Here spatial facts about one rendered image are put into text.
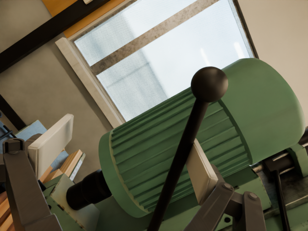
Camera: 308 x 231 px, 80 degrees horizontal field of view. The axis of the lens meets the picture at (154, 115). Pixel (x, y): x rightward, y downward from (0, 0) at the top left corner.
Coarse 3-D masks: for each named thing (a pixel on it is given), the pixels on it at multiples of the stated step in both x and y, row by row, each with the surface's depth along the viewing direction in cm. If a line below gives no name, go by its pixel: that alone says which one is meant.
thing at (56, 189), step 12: (60, 180) 39; (48, 192) 36; (60, 192) 37; (48, 204) 35; (60, 204) 36; (60, 216) 36; (72, 216) 37; (84, 216) 40; (96, 216) 43; (72, 228) 38; (84, 228) 38
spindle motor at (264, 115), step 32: (256, 64) 28; (192, 96) 30; (224, 96) 27; (256, 96) 26; (288, 96) 25; (128, 128) 33; (160, 128) 29; (224, 128) 27; (256, 128) 26; (288, 128) 26; (128, 160) 29; (160, 160) 28; (224, 160) 28; (256, 160) 29; (128, 192) 29; (160, 192) 30
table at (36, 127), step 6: (36, 120) 66; (30, 126) 62; (36, 126) 64; (42, 126) 67; (18, 132) 56; (24, 132) 58; (30, 132) 60; (36, 132) 63; (42, 132) 65; (24, 138) 57; (60, 156) 67; (66, 156) 70; (54, 162) 63; (60, 162) 66; (54, 168) 62
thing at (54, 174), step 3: (54, 171) 58; (57, 171) 57; (60, 171) 58; (51, 174) 57; (54, 174) 56; (57, 174) 56; (60, 174) 58; (48, 177) 56; (51, 177) 55; (54, 177) 55; (45, 180) 55; (48, 180) 54
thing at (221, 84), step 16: (192, 80) 18; (208, 80) 16; (224, 80) 17; (208, 96) 17; (192, 112) 19; (192, 128) 19; (192, 144) 20; (176, 160) 20; (176, 176) 21; (160, 208) 22; (160, 224) 23
